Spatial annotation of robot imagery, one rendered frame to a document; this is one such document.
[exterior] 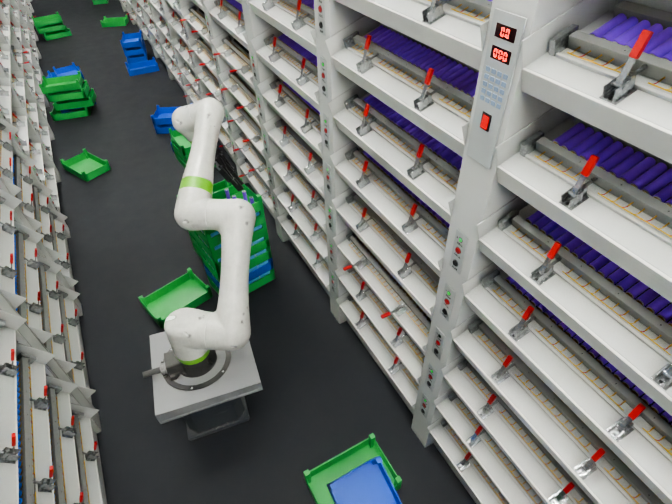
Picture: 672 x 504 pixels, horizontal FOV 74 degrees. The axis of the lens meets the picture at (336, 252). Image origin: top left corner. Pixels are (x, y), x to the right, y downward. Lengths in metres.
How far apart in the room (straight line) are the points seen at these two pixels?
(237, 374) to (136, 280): 1.15
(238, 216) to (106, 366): 1.13
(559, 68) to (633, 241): 0.30
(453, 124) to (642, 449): 0.74
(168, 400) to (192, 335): 0.27
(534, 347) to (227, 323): 0.96
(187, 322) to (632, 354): 1.26
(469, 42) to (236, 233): 0.97
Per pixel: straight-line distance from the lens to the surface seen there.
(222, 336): 1.58
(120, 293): 2.69
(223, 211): 1.59
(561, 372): 1.11
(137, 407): 2.21
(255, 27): 2.11
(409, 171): 1.22
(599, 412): 1.09
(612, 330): 0.96
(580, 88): 0.82
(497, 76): 0.91
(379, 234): 1.59
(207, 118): 1.81
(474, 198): 1.03
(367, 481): 1.80
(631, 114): 0.77
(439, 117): 1.09
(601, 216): 0.87
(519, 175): 0.93
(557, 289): 0.99
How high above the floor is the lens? 1.79
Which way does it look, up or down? 43 degrees down
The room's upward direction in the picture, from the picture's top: 2 degrees counter-clockwise
